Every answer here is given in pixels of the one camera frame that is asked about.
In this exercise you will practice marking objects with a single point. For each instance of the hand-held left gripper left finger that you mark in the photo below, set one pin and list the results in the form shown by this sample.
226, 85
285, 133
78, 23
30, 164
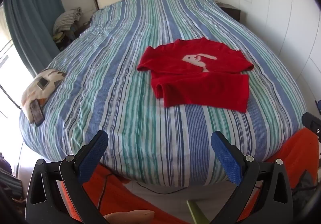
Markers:
91, 158

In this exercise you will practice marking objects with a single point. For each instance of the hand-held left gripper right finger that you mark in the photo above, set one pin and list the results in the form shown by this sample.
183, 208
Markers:
227, 161

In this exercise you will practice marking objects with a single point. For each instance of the red sweater with white rabbit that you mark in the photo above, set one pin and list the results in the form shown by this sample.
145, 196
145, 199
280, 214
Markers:
200, 83

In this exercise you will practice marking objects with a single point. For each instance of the pile of clothes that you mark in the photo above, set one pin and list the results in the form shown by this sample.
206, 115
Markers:
66, 19

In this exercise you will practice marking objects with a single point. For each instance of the person's left hand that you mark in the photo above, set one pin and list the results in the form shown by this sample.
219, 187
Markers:
130, 217

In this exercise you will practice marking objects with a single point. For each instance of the orange rug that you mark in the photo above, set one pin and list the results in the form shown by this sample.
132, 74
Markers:
301, 148

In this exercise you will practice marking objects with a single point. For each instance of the grey cloth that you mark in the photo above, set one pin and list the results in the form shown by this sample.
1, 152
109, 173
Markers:
304, 188

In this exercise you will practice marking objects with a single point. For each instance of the black smartphone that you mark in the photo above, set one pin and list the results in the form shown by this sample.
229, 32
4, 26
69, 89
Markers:
37, 112

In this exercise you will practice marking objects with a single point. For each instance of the striped blue green bedspread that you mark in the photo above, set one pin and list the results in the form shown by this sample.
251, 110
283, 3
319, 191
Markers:
112, 88

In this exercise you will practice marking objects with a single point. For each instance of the dark cloth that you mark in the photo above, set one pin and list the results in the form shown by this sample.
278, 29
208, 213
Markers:
7, 183

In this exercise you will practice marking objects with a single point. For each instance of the patterned cream pillow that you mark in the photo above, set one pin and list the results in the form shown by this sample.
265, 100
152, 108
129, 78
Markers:
50, 76

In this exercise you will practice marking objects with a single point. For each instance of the white wardrobe doors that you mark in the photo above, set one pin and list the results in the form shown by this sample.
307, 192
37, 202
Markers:
280, 13

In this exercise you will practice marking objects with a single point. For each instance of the dark wooden nightstand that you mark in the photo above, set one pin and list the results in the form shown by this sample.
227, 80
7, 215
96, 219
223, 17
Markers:
232, 12

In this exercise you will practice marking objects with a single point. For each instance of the blue curtain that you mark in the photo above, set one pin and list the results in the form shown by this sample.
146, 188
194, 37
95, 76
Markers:
32, 13

